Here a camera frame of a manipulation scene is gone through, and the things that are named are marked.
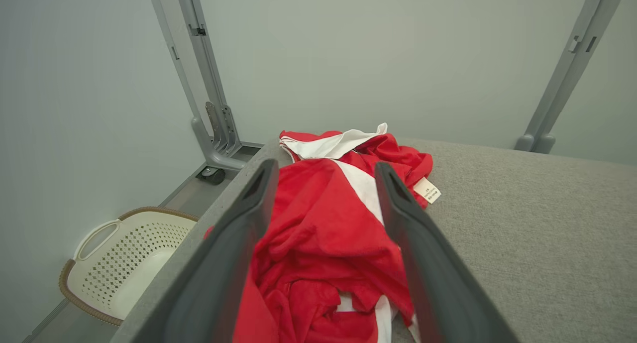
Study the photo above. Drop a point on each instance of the grey metal frame post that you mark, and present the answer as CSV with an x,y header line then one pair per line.
x,y
553,79
573,79

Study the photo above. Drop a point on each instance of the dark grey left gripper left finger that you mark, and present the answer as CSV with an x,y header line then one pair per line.
x,y
224,263

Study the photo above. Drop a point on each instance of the red white basketball jersey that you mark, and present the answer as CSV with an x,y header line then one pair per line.
x,y
398,156

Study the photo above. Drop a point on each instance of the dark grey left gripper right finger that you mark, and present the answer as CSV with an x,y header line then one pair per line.
x,y
433,278

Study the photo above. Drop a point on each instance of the cream perforated laundry basket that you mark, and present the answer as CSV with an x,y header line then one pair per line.
x,y
124,268

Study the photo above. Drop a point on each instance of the black caster wheel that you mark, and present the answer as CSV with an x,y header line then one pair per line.
x,y
213,175

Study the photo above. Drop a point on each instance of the grey metal frame leg left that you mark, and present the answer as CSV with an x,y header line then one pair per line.
x,y
209,69

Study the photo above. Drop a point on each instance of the red shorts with white stripe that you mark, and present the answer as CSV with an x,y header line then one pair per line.
x,y
318,238

